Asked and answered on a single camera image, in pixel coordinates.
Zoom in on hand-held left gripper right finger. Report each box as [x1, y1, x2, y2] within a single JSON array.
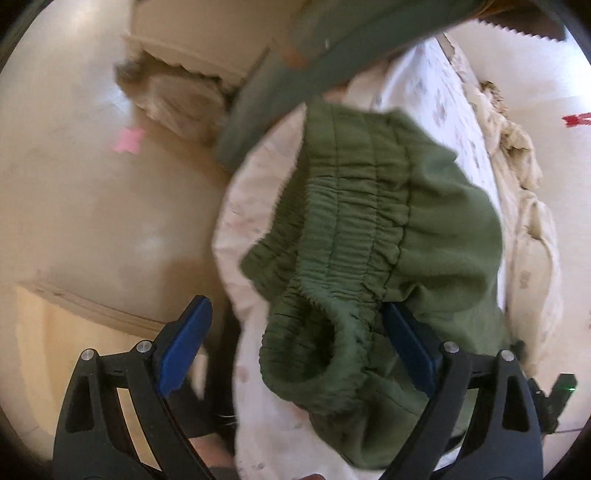
[[381, 302, 546, 480]]

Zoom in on dark grey garment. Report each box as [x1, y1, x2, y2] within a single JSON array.
[[215, 0, 485, 174]]

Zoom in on white floral bed sheet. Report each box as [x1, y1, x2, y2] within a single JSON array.
[[210, 37, 509, 480]]

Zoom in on green pants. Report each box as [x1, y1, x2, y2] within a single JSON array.
[[239, 98, 513, 472]]

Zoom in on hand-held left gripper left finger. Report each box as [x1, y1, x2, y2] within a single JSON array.
[[53, 295, 218, 480]]

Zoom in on patterned beige cushion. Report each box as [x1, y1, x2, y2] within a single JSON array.
[[478, 80, 511, 116]]

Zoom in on cream trimmed cloth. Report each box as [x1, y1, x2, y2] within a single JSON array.
[[122, 0, 296, 93]]

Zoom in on pink tape mark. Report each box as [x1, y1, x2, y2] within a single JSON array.
[[115, 128, 146, 155]]

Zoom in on cream blanket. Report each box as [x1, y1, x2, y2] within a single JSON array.
[[448, 34, 564, 374]]

